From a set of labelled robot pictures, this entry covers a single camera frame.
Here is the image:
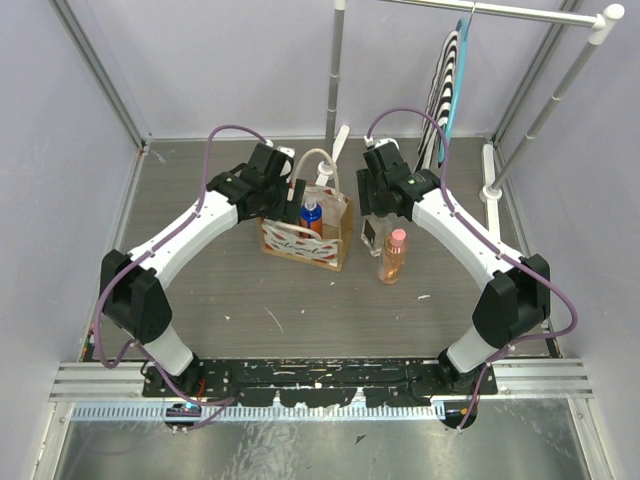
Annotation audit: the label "metal clothes rack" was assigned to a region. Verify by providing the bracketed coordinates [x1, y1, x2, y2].
[324, 1, 625, 238]

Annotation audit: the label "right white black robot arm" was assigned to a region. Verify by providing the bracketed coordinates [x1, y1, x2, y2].
[356, 138, 551, 394]

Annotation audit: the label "clear bottle grey cap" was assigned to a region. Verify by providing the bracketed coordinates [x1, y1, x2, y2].
[361, 214, 396, 257]

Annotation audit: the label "pink cap lotion bottle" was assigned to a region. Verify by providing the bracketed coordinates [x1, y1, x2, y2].
[378, 228, 408, 284]

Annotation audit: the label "blue cap orange bottle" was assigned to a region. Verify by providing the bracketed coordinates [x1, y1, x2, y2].
[299, 197, 323, 237]

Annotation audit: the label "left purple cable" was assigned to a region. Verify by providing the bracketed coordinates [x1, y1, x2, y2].
[92, 124, 274, 432]

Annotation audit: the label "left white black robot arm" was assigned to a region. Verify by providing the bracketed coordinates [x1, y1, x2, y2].
[97, 143, 305, 396]

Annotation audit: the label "purple cable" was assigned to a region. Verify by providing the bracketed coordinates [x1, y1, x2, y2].
[92, 124, 274, 432]
[364, 106, 580, 436]

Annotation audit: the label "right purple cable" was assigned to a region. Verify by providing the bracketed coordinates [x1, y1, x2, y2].
[364, 106, 580, 436]

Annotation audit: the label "slotted cable duct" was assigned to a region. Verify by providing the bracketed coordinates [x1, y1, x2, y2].
[71, 401, 445, 423]

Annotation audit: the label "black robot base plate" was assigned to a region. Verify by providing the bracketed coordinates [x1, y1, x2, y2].
[177, 358, 498, 408]

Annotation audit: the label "blue clothes hanger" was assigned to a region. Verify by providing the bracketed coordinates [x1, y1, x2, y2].
[437, 18, 470, 142]

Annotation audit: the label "black white striped cloth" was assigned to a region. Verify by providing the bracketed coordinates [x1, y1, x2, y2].
[415, 26, 467, 170]

